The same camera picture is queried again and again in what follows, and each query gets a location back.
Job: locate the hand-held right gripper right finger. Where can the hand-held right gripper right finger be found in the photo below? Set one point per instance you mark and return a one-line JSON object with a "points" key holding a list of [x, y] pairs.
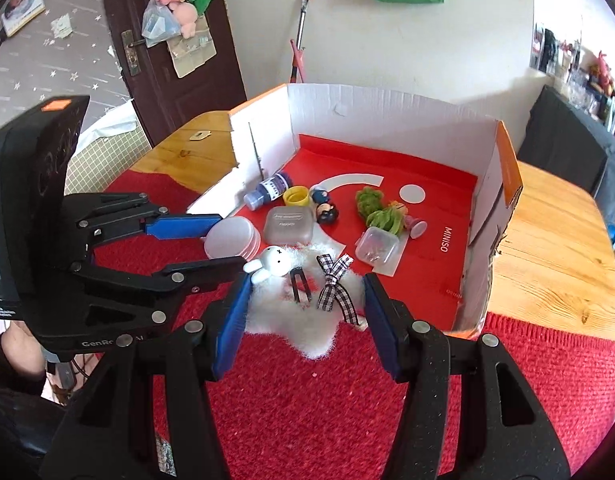
{"points": [[382, 330]]}

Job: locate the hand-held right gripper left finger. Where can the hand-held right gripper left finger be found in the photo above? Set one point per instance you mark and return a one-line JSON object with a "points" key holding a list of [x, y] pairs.
{"points": [[232, 325]]}

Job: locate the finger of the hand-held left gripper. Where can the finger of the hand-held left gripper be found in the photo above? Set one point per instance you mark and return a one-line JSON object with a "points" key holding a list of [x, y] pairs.
{"points": [[182, 225], [207, 272]]}

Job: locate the white round compact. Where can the white round compact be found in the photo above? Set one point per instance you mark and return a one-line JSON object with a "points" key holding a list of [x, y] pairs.
{"points": [[232, 237]]}

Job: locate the white fluffy bunny hair clip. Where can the white fluffy bunny hair clip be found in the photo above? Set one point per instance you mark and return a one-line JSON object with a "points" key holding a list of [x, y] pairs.
{"points": [[307, 330]]}

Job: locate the small clear plastic box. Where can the small clear plastic box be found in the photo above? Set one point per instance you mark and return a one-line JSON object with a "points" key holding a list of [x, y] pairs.
{"points": [[377, 245]]}

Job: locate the grey eyeshadow case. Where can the grey eyeshadow case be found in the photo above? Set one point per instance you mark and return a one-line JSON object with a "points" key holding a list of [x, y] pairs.
{"points": [[287, 225]]}

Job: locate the purple plastic bottle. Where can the purple plastic bottle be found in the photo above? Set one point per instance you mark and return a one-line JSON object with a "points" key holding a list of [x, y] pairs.
{"points": [[270, 190]]}

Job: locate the green fuzzy suction cup doll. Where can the green fuzzy suction cup doll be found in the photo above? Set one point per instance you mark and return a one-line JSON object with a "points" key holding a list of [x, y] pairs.
{"points": [[387, 220]]}

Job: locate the yellow plastic roll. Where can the yellow plastic roll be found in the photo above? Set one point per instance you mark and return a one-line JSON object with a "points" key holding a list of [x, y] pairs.
{"points": [[295, 196]]}

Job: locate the black haired doll figurine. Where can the black haired doll figurine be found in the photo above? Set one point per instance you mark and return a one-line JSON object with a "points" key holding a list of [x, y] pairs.
{"points": [[328, 214]]}

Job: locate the green fuzzy toy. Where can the green fuzzy toy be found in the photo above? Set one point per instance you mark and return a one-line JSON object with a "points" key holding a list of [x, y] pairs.
{"points": [[370, 200]]}

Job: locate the orange cardboard box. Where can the orange cardboard box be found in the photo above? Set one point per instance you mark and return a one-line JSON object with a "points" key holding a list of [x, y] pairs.
{"points": [[437, 200]]}

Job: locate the person's left forearm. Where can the person's left forearm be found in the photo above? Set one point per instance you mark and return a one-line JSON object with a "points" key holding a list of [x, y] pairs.
{"points": [[17, 355]]}

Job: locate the small paper tag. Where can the small paper tag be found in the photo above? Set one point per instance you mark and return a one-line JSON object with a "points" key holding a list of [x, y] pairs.
{"points": [[201, 135]]}

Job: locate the red knitted mat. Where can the red knitted mat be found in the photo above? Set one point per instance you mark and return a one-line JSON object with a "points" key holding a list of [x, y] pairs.
{"points": [[312, 410]]}

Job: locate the dark brown door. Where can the dark brown door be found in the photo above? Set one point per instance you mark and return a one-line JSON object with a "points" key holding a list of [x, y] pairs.
{"points": [[222, 85]]}

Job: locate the beige paper bag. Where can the beige paper bag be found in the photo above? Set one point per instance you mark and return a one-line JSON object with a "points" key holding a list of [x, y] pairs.
{"points": [[192, 50]]}

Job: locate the picture book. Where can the picture book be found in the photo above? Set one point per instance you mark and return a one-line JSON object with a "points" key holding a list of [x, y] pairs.
{"points": [[22, 7]]}

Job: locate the pink plastic stick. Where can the pink plastic stick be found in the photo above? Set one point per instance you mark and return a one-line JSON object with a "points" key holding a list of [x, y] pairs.
{"points": [[298, 60]]}

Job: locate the clear plastic bag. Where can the clear plastic bag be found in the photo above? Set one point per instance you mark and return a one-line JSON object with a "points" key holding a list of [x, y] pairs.
{"points": [[157, 24]]}

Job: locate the cloth covered side table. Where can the cloth covered side table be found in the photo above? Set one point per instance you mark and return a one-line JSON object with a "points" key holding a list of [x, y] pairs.
{"points": [[562, 135]]}

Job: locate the cluttered side table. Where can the cluttered side table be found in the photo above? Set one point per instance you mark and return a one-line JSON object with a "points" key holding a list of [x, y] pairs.
{"points": [[582, 80]]}

